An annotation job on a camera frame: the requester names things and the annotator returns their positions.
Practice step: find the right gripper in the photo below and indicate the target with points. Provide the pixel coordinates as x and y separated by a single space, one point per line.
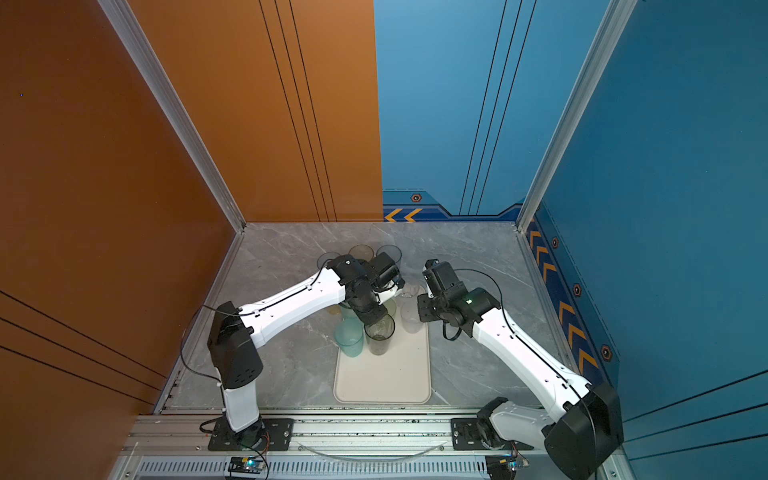
423 306

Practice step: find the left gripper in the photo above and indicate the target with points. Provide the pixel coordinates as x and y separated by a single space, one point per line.
382 311

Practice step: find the light green dotted cup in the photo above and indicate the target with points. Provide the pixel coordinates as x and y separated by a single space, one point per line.
391 307

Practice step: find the clear stemmed glass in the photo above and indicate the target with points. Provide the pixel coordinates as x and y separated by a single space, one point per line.
411 290

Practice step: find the teal textured tumbler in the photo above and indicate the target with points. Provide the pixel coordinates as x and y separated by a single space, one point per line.
347 312
349 337

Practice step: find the clear plastic cup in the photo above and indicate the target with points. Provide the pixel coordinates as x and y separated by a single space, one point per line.
410 318

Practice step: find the dark smoky tumbler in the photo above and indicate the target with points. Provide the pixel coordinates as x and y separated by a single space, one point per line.
379 335

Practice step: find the grey-blue frosted tumbler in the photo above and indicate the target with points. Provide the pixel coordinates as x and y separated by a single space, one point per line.
325 258

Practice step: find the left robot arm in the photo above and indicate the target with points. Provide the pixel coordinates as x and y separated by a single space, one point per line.
238 332

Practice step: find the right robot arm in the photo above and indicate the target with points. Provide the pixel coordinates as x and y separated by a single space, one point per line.
578 424

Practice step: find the white rectangular tray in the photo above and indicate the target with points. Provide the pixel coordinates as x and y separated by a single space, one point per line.
400 376

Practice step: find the amber tall tumbler back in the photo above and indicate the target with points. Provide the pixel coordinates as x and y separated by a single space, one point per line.
362 252

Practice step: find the light blue clear tumbler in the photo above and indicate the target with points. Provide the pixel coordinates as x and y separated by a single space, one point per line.
393 251

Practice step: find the right green circuit board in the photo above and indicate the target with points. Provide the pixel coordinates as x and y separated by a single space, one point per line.
505 467

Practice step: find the green circuit board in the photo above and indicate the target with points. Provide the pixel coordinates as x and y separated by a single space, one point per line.
505 467
247 467

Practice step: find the left green circuit board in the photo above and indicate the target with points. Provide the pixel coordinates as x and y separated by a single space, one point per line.
247 467

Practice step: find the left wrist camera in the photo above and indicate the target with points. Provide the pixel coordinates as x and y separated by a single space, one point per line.
388 294

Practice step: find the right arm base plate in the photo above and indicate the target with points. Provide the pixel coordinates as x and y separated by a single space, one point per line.
467 434

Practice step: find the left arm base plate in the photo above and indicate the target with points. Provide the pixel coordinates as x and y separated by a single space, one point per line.
266 435

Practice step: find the aluminium front rail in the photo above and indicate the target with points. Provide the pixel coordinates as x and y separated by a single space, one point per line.
335 443

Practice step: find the right aluminium corner post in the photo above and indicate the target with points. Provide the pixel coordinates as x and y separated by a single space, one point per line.
610 30

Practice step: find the aluminium corner post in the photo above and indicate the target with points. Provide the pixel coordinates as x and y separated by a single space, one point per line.
610 30
126 25

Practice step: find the left aluminium corner post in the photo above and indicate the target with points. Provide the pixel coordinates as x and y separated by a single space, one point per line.
126 25

